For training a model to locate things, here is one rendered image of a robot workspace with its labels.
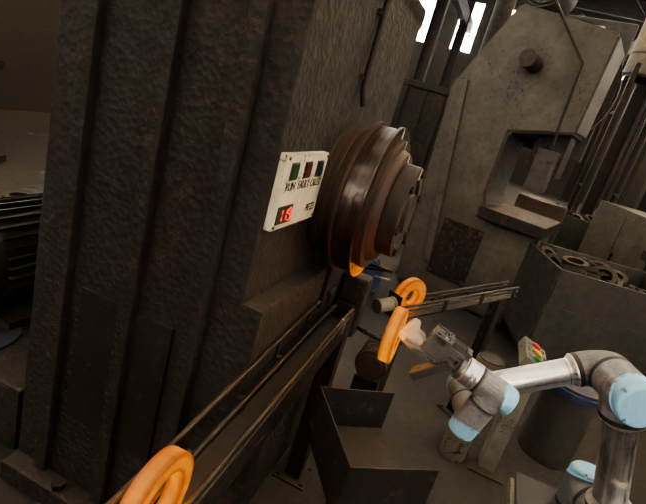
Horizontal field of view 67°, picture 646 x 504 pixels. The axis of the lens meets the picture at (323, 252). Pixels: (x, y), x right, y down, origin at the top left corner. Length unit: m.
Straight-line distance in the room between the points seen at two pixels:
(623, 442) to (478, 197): 2.88
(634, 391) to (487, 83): 3.13
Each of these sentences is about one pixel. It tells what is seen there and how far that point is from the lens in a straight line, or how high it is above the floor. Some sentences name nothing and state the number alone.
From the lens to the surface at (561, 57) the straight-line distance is 4.12.
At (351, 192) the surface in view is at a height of 1.16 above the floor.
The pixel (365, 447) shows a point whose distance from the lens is 1.31.
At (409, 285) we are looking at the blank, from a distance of 1.99.
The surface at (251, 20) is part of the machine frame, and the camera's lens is 1.09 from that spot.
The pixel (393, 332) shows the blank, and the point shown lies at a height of 0.86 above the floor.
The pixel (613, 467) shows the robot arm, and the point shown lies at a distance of 1.58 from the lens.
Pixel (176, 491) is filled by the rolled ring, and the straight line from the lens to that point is 0.99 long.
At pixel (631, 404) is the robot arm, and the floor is 0.89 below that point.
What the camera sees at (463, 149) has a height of 1.25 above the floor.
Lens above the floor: 1.39
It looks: 18 degrees down
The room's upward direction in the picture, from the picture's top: 16 degrees clockwise
